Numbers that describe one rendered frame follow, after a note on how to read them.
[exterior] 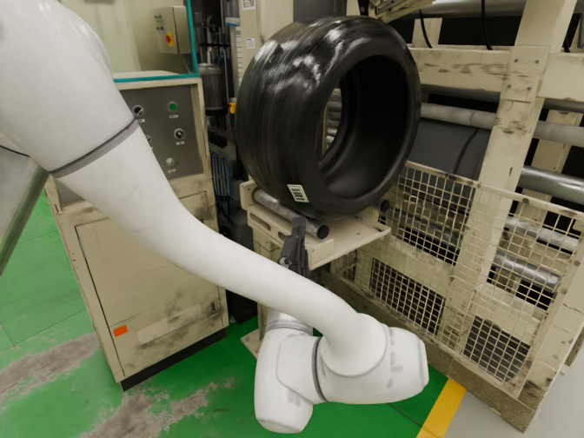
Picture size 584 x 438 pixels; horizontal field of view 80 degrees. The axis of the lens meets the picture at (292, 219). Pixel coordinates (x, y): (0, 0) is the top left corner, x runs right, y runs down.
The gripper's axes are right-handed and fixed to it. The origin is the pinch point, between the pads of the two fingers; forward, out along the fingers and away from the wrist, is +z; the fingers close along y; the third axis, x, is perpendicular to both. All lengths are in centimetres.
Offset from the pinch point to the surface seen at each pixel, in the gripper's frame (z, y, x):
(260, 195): 31.3, 13.8, -22.5
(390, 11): 75, -11, 31
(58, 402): -23, 53, -133
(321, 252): 8.1, 21.0, -2.2
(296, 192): 10.8, -1.9, -0.6
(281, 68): 27.4, -26.0, 4.1
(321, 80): 23.3, -21.8, 12.9
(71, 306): 30, 61, -172
